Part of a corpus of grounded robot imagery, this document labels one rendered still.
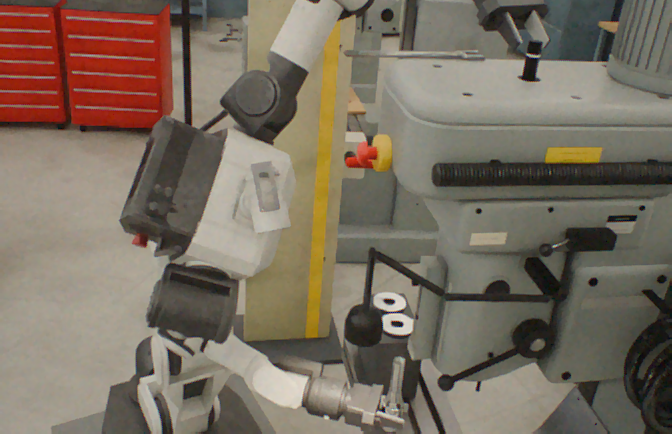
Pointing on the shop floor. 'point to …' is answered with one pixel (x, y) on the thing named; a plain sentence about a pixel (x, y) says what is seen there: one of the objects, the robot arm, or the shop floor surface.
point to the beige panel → (319, 232)
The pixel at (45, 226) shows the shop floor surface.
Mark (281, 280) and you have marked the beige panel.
